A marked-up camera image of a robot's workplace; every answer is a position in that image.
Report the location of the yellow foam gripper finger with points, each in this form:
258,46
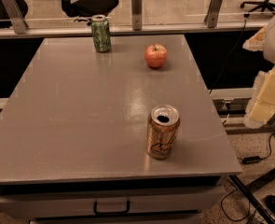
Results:
261,107

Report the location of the orange soda can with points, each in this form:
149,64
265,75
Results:
162,129

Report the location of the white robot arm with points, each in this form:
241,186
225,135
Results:
263,40

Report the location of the green soda can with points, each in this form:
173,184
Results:
100,33

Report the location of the red apple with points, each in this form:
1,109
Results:
155,55

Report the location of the black office chair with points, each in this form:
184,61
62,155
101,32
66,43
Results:
88,8

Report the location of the metal bracket right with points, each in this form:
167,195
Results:
211,18

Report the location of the metal bracket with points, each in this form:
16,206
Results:
211,18
136,14
18,22

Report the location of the grey drawer with handle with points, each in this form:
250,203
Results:
97,203

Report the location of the metal bracket middle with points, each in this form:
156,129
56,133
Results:
136,14

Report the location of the metal bracket left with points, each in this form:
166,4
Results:
18,22

